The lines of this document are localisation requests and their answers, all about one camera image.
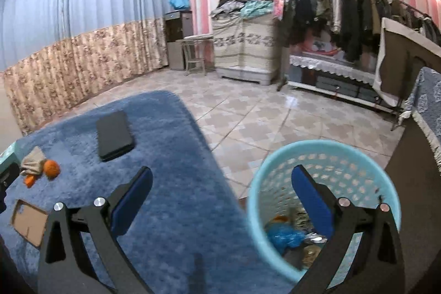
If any newspaper piece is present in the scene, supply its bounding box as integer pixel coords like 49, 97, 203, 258
289, 207, 313, 231

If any blue plastic bottle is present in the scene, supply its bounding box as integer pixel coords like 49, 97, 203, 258
265, 222, 306, 255

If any teal cardboard box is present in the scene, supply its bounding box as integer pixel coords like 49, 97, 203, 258
0, 142, 21, 173

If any orange round lid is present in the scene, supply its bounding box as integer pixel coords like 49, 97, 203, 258
24, 175, 38, 188

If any beige crumpled cloth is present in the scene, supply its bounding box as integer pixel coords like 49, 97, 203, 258
20, 146, 46, 175

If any orange fruit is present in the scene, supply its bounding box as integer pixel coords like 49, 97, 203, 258
43, 160, 61, 180

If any brown cardboard sheet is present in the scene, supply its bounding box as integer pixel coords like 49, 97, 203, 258
11, 199, 48, 249

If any light blue plastic basket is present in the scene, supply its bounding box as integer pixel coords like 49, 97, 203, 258
247, 139, 401, 284

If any black cushion pad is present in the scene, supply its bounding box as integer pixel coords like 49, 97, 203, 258
96, 110, 135, 162

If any blue plush rug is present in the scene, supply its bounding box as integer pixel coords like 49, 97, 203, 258
1, 91, 292, 293

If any blue and floral curtain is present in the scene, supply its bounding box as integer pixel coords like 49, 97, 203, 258
1, 0, 168, 134

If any low tv cabinet lace cover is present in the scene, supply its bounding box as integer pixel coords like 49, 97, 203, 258
287, 53, 397, 114

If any small folding table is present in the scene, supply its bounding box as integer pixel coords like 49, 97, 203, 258
177, 34, 214, 76

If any grey water dispenser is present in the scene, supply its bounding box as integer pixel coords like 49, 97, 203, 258
164, 10, 193, 71

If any blue bag on dispenser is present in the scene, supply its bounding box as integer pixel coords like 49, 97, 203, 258
169, 0, 191, 10

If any cabinet with patterned cloth cover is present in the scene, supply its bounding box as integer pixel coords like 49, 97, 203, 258
211, 14, 280, 86

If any clothes rack with dark garments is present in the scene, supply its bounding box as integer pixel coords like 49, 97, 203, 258
274, 0, 440, 89

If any pile of folded clothes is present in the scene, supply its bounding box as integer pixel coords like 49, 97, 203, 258
210, 0, 274, 19

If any brown board with white frame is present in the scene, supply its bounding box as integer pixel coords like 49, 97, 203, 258
373, 18, 440, 107

